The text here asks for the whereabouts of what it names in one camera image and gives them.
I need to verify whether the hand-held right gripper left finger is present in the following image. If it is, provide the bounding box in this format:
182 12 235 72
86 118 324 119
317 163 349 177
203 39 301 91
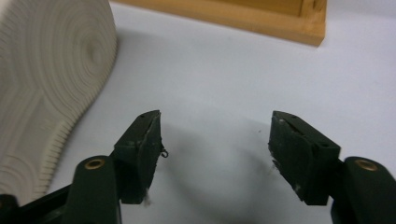
111 109 169 205

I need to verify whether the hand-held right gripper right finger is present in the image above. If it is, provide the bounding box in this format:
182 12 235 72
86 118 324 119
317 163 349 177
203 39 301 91
268 110 342 206

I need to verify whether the white sneaker yellow heel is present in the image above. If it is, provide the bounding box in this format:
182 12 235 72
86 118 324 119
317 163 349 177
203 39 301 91
0 0 120 206

